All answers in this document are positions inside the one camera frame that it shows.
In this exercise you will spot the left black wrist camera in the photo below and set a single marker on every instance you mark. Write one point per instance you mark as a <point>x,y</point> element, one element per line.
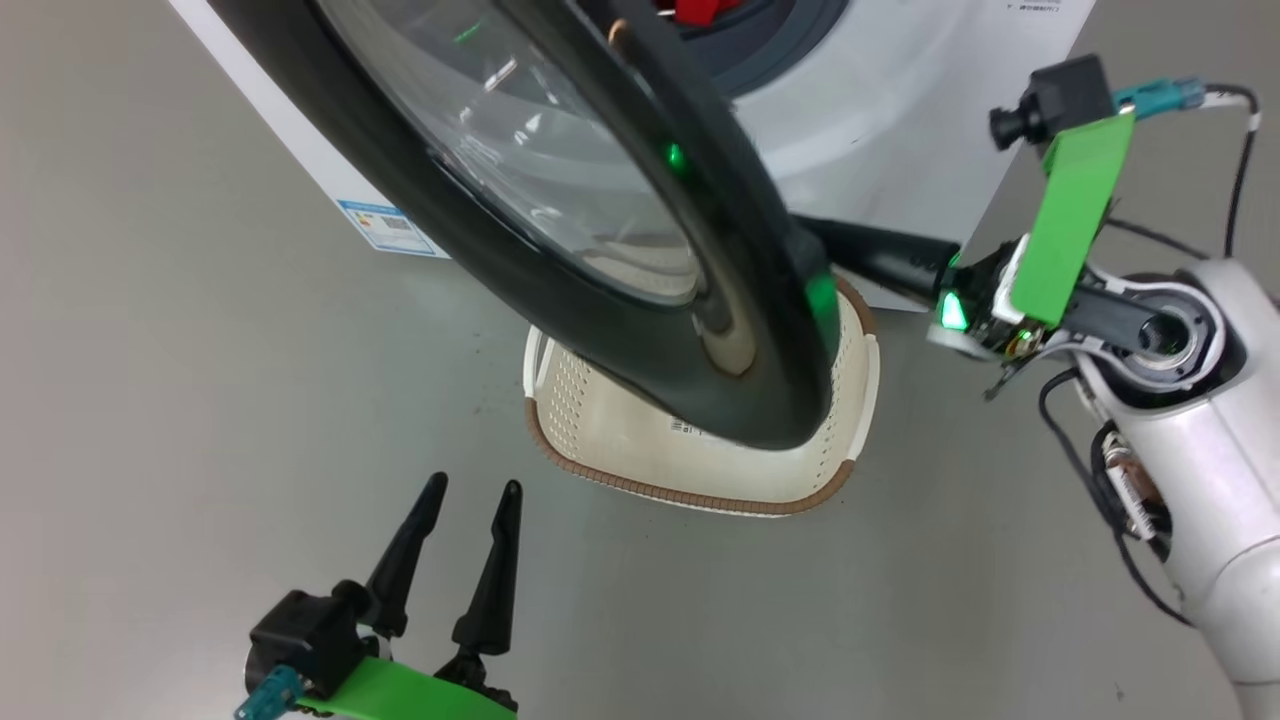
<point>305,635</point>

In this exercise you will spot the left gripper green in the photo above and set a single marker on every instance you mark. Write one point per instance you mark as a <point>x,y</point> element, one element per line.
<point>400,695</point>

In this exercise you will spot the teal camera connector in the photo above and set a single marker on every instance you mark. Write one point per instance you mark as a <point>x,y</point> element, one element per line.
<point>1160,96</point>
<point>265,697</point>

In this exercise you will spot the red garment white trim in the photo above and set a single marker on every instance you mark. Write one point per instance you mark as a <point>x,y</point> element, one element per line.
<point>697,9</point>

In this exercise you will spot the white front-load washing machine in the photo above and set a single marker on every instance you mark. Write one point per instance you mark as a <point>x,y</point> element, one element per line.
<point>880,120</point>

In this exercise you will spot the black round glass washer door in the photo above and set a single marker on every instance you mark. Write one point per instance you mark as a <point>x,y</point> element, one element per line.
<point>600,330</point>

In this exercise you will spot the basket product label sticker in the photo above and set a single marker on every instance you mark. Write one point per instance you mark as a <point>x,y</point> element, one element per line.
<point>686,427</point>

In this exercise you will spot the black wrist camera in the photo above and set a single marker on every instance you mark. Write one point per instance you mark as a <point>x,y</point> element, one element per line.
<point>1060,100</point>
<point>305,635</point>

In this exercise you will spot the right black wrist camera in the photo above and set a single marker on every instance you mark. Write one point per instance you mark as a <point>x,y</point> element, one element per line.
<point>1060,100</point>

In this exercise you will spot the right teal camera connector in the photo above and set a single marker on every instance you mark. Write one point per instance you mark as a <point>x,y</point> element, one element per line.
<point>1160,96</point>

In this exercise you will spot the blue energy label sticker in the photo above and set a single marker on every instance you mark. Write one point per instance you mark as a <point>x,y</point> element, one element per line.
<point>390,228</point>

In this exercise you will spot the cream laundry basket brown rim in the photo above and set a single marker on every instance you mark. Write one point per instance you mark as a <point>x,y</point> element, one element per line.
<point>620,450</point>

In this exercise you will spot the left teal camera connector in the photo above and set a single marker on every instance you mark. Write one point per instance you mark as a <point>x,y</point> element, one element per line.
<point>265,697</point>

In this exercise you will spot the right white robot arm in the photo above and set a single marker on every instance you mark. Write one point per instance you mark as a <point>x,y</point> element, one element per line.
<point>1220,470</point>

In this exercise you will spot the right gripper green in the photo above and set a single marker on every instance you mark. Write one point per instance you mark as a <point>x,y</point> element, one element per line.
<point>1075,210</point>

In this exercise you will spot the grey rubber door gasket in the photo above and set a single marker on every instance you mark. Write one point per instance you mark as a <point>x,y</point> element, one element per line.
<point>770,50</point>

